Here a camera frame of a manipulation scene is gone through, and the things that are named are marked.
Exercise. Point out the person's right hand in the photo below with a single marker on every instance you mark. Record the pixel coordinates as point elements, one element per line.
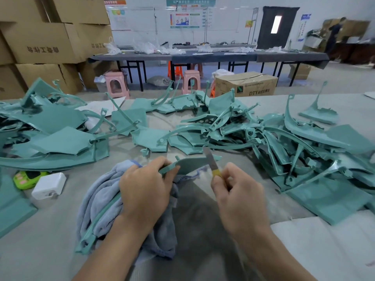
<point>241,202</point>

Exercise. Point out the person's left hand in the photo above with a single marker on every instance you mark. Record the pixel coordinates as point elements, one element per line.
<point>146,193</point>

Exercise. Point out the grey-blue wiping cloth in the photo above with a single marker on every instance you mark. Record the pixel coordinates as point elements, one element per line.
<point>96,202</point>

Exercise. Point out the single green plastic part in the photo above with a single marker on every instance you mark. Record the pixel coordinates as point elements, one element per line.
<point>190,165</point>

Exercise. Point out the pile of green plastic parts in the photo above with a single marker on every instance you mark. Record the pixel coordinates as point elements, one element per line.
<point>64,140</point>

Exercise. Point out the brown cardboard box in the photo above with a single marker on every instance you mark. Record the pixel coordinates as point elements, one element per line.
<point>246,85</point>

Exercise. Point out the stack of brown cardboard boxes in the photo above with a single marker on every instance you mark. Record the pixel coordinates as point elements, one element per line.
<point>47,41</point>

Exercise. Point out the person's left forearm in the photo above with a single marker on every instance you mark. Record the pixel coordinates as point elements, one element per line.
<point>114,254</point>

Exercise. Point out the white power adapter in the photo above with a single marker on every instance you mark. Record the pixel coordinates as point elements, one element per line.
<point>48,185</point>

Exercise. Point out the white foam sheet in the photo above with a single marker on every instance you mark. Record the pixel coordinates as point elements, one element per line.
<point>328,248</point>

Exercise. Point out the white paper sheet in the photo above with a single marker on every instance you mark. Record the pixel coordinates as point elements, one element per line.
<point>96,107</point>

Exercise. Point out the pink plastic stool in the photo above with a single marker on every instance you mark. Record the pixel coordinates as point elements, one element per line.
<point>191,82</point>
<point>116,84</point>

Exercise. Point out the green and yellow gadget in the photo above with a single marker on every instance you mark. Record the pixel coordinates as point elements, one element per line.
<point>26,179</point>

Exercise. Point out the orange object under table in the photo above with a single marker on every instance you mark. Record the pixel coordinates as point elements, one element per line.
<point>175,70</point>

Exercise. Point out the heap of clear plastic bags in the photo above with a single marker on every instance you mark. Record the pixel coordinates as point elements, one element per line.
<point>146,48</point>

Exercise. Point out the long grey work table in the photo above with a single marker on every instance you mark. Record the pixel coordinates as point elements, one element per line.
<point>217,57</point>

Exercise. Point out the dark door with window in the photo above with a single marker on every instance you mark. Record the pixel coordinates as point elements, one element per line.
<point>276,29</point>

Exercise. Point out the colourful wall poster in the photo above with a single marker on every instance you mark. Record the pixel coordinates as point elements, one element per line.
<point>186,19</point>

